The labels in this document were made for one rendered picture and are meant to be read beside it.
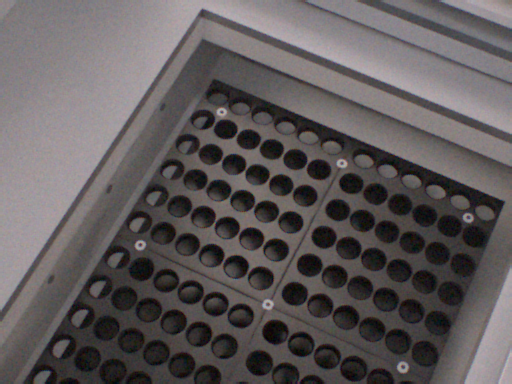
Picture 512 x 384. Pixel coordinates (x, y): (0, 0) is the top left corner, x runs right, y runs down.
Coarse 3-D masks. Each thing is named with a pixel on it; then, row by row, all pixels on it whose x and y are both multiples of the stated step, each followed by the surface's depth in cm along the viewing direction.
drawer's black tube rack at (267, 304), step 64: (192, 128) 55; (256, 128) 55; (192, 192) 53; (256, 192) 53; (320, 192) 53; (384, 192) 53; (128, 256) 51; (192, 256) 51; (256, 256) 51; (320, 256) 51; (384, 256) 51; (448, 256) 51; (64, 320) 49; (128, 320) 49; (192, 320) 49; (256, 320) 49; (320, 320) 49; (384, 320) 49; (448, 320) 50
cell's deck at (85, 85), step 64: (64, 0) 53; (128, 0) 53; (192, 0) 53; (256, 0) 53; (0, 64) 51; (64, 64) 51; (128, 64) 51; (320, 64) 52; (384, 64) 51; (448, 64) 52; (0, 128) 49; (64, 128) 49; (128, 128) 50; (448, 128) 52; (0, 192) 47; (64, 192) 47; (0, 256) 46; (0, 320) 45
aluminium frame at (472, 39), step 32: (320, 0) 52; (352, 0) 51; (384, 0) 50; (416, 0) 49; (448, 0) 48; (480, 0) 48; (384, 32) 52; (416, 32) 51; (448, 32) 50; (480, 32) 49; (480, 64) 51
